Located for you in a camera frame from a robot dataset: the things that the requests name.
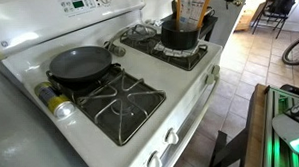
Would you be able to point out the white gas stove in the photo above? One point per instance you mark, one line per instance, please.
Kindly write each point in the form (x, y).
(156, 76)

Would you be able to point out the wooden cart board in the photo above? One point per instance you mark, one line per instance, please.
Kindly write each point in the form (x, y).
(256, 129)

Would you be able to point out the bicycle wheel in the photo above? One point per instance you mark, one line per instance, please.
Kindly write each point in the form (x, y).
(295, 51)

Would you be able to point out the gray frying pan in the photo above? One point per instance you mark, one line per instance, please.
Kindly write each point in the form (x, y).
(80, 64)

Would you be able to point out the clear glass pot lid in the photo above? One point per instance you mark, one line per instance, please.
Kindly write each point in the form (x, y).
(141, 31)

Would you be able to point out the gray robot base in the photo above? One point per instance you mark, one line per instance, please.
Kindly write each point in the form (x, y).
(292, 128)

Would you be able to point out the black folding chair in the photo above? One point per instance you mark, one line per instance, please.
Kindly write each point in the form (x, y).
(273, 12)

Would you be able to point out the black double burner grate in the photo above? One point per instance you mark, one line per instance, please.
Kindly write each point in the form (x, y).
(123, 104)
(185, 59)

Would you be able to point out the wooden cabinet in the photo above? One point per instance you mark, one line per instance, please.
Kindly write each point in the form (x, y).
(245, 20)

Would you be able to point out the white stove knob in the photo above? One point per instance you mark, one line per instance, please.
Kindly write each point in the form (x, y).
(209, 79)
(171, 136)
(215, 69)
(154, 161)

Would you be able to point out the orange dried mango bag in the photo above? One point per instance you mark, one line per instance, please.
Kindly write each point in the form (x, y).
(192, 8)

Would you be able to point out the aluminium cart frame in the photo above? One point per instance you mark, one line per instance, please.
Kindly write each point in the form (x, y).
(275, 145)

